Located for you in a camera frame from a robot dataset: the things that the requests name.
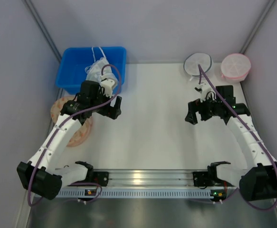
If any pink floral laundry bag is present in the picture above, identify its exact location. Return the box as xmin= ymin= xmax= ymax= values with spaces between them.
xmin=50 ymin=96 xmax=93 ymax=147

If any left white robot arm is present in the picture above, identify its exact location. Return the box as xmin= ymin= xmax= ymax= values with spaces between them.
xmin=17 ymin=78 xmax=122 ymax=200

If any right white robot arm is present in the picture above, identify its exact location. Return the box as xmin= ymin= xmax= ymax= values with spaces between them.
xmin=185 ymin=84 xmax=277 ymax=201

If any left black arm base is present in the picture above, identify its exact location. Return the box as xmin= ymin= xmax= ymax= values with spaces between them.
xmin=69 ymin=170 xmax=109 ymax=187

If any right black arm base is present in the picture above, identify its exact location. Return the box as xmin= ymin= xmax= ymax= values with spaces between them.
xmin=192 ymin=171 xmax=234 ymax=189

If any white bra in bin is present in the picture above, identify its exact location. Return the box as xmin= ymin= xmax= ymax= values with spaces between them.
xmin=85 ymin=47 xmax=117 ymax=85

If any blue-trimmed round mesh bag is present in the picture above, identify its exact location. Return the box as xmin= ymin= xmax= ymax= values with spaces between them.
xmin=183 ymin=53 xmax=213 ymax=81

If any pink-trimmed round mesh bag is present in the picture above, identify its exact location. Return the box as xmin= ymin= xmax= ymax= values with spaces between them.
xmin=220 ymin=53 xmax=251 ymax=83

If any blue plastic bin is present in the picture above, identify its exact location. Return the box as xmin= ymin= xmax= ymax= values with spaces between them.
xmin=56 ymin=47 xmax=127 ymax=95

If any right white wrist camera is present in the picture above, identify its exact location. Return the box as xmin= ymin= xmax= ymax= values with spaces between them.
xmin=194 ymin=83 xmax=212 ymax=102

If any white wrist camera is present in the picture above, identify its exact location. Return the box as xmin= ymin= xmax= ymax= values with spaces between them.
xmin=100 ymin=78 xmax=117 ymax=98
xmin=194 ymin=83 xmax=212 ymax=102

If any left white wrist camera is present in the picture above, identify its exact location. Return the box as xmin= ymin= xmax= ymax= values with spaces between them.
xmin=100 ymin=78 xmax=117 ymax=98

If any aluminium mounting rail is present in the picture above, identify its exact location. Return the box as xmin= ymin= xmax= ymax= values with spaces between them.
xmin=62 ymin=169 xmax=224 ymax=188

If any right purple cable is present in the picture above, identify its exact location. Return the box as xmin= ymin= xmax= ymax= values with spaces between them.
xmin=197 ymin=64 xmax=277 ymax=210

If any slotted grey cable duct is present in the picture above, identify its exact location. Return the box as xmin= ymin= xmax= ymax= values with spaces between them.
xmin=55 ymin=188 xmax=227 ymax=199

